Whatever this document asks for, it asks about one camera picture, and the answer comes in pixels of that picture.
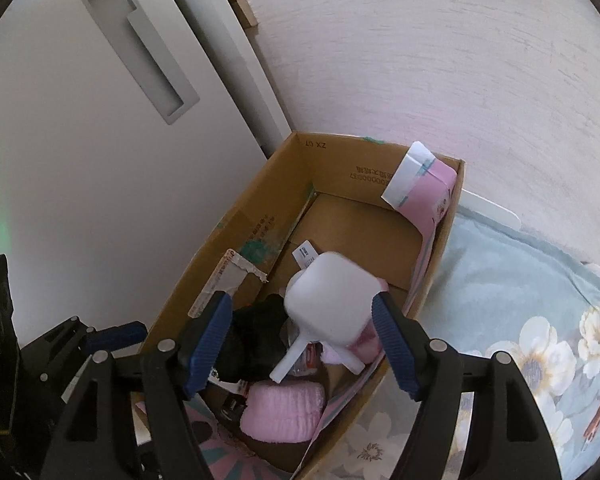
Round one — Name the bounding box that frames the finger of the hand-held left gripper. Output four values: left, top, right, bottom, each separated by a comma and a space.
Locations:
83, 321, 149, 362
21, 316, 97, 403

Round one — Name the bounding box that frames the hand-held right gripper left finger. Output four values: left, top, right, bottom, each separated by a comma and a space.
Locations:
40, 290, 234, 480

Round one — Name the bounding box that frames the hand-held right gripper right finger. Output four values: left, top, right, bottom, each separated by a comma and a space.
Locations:
371, 290, 563, 480

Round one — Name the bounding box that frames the white square case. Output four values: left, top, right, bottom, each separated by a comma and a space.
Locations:
284, 252, 390, 347

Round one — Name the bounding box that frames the brown cardboard box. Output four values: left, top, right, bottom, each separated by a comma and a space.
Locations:
140, 131, 467, 480

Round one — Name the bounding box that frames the black cloth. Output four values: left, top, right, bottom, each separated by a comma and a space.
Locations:
215, 296, 294, 384

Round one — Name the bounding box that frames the white plastic piece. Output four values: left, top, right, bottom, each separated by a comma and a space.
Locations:
269, 341, 367, 385

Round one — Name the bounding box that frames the pink teal patterned packet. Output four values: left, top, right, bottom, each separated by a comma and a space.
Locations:
184, 395, 281, 480

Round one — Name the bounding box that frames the light blue floral blanket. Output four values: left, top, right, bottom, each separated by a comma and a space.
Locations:
325, 200, 600, 480

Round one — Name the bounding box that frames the white paper tag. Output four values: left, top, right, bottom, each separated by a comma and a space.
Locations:
292, 242, 316, 269

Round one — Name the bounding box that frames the pink white paper bag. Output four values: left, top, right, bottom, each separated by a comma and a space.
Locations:
381, 141, 458, 321

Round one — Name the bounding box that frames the white door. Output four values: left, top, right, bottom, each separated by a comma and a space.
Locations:
0, 0, 297, 357

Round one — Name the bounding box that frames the white flat board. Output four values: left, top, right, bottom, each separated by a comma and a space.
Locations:
459, 189, 522, 232

